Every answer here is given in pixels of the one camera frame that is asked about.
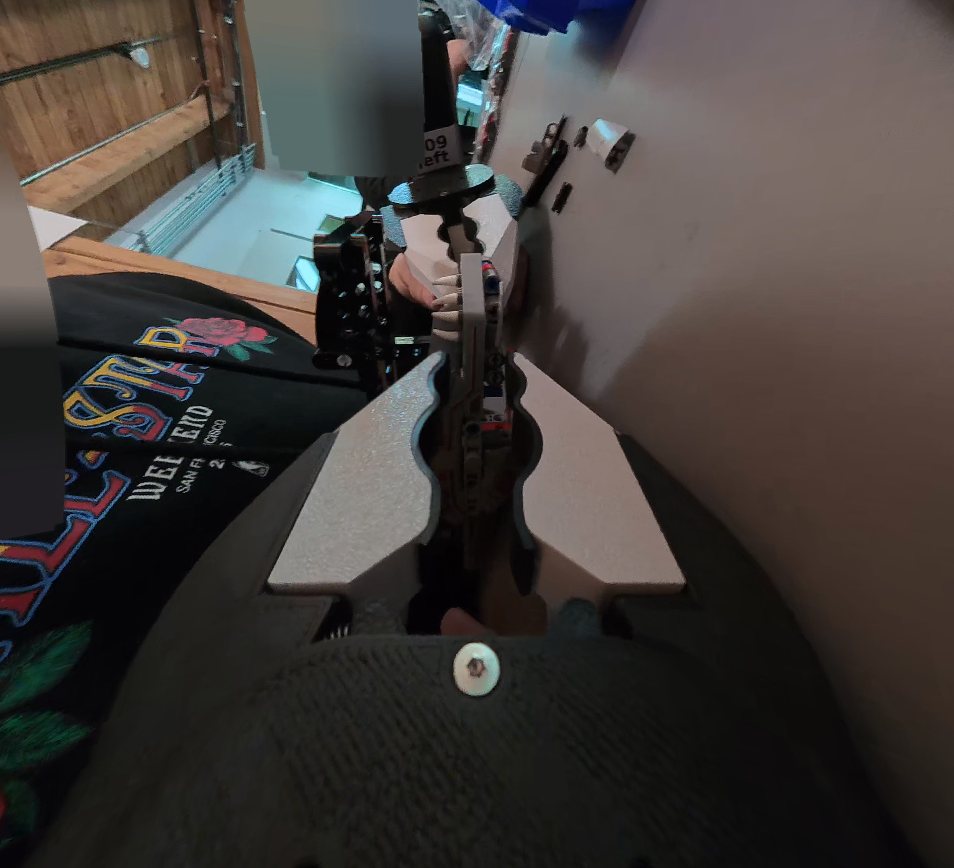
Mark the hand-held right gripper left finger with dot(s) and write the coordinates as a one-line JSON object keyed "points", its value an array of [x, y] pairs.
{"points": [[358, 503]]}

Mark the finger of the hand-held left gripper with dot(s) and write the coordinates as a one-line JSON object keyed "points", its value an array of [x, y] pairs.
{"points": [[428, 249], [499, 234]]}

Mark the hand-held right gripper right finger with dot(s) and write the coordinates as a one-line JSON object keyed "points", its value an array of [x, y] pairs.
{"points": [[596, 510]]}

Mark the toy brick vehicle model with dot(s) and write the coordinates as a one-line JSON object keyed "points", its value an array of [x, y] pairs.
{"points": [[350, 301]]}

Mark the person's left hand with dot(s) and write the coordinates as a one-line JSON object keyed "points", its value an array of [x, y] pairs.
{"points": [[406, 283]]}

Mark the grey connector piece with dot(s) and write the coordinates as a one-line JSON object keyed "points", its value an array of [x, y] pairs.
{"points": [[533, 156]]}

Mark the black rod with beam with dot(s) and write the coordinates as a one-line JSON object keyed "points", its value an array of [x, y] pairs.
{"points": [[548, 160]]}

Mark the light grey curved panel piece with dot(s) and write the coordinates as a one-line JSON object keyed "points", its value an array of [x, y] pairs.
{"points": [[611, 141]]}

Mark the clear plastic bag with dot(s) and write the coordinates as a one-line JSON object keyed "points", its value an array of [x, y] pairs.
{"points": [[484, 44]]}

